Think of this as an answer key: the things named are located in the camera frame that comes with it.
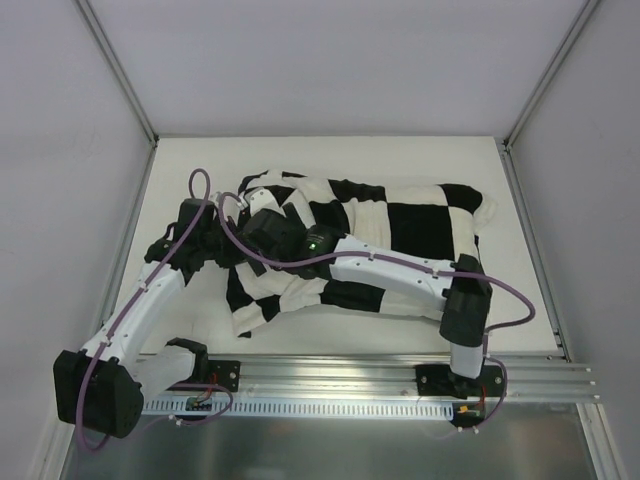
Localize black white checkered pillowcase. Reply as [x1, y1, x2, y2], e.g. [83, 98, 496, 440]
[226, 170, 497, 337]

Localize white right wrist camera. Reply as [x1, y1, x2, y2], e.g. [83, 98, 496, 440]
[241, 187, 279, 215]

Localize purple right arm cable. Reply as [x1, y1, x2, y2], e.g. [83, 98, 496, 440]
[218, 192, 536, 436]

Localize aluminium mounting rail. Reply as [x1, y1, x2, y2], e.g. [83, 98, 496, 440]
[142, 353, 599, 404]

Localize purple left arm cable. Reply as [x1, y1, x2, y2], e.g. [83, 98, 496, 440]
[75, 168, 236, 454]

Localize white slotted cable duct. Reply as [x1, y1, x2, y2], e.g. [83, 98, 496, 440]
[142, 395, 454, 421]

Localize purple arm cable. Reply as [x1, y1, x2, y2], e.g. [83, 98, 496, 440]
[218, 192, 536, 436]
[75, 168, 236, 454]

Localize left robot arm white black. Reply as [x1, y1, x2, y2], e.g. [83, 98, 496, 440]
[53, 198, 240, 438]

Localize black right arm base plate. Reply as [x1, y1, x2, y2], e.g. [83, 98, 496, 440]
[414, 363, 506, 399]

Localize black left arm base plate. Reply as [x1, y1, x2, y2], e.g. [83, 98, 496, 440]
[194, 359, 241, 393]

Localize aluminium frame post left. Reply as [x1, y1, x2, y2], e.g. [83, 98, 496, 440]
[74, 0, 160, 146]

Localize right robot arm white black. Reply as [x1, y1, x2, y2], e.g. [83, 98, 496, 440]
[239, 209, 492, 399]

